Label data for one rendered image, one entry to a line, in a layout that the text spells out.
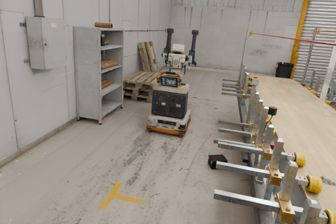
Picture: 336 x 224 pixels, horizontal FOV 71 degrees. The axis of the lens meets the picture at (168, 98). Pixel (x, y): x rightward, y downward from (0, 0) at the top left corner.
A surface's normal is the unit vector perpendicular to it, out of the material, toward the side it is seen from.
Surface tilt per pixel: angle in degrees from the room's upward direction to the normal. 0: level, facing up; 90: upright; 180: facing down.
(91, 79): 90
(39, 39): 90
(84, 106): 90
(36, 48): 90
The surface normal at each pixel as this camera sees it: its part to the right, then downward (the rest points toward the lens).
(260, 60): -0.23, 0.27
